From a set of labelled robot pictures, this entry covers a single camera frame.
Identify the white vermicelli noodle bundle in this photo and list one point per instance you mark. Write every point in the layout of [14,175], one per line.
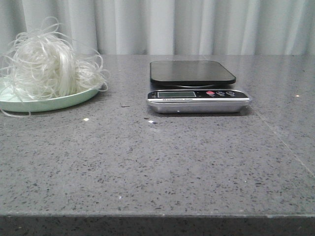
[45,53]

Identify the black silver kitchen scale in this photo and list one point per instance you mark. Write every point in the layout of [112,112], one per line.
[193,86]

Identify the white pleated curtain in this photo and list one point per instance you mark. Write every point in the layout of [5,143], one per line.
[169,27]

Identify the light green round plate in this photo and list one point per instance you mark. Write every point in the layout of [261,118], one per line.
[23,95]

